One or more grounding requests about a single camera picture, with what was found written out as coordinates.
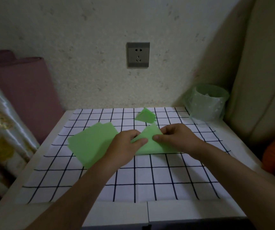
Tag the small folded green paper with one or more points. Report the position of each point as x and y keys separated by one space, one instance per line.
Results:
x=146 y=115

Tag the stack of green paper sheets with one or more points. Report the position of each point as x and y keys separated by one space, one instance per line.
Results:
x=92 y=143

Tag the person's left hand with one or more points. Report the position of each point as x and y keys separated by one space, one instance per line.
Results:
x=122 y=150

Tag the beige upholstered headboard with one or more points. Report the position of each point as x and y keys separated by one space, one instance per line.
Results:
x=259 y=76

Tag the white black-checked cloth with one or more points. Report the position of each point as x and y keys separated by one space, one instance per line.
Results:
x=128 y=160

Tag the green plastic bin with bag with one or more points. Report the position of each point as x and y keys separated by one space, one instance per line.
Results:
x=208 y=102

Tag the floral satin curtain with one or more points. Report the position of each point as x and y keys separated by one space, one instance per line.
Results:
x=3 y=146

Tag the person's right thumb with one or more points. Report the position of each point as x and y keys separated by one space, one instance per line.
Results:
x=160 y=138

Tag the grey wall socket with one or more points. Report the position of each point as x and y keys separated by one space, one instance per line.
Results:
x=138 y=55

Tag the person's right forearm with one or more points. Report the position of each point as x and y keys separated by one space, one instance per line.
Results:
x=243 y=184

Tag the person's right hand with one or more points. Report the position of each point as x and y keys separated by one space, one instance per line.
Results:
x=178 y=138

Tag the person's left thumb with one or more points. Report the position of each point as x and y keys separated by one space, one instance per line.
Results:
x=141 y=142

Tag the person's left forearm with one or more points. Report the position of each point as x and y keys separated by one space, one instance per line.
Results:
x=72 y=196

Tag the pink rolled mat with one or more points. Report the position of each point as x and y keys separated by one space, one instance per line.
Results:
x=24 y=93

